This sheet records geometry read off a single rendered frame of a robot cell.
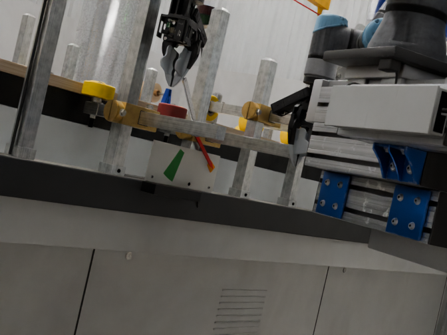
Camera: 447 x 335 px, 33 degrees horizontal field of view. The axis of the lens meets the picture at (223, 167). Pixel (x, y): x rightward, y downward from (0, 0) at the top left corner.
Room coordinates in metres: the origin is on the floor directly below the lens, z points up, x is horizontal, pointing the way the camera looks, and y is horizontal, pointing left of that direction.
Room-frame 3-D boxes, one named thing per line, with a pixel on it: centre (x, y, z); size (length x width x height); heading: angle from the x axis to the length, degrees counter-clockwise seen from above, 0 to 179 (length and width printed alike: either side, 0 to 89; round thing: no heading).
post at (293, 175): (2.33, -0.22, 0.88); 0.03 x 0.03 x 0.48; 51
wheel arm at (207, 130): (1.75, 0.19, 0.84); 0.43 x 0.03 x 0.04; 51
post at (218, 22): (1.94, 0.10, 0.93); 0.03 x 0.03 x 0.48; 51
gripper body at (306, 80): (1.77, -0.18, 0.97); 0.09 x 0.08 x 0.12; 51
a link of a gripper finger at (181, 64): (1.71, 0.15, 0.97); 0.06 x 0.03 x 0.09; 161
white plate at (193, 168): (1.90, 0.10, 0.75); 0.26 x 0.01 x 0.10; 141
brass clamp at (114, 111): (1.76, 0.24, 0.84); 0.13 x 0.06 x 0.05; 141
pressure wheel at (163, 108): (2.05, 0.17, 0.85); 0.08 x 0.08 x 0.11
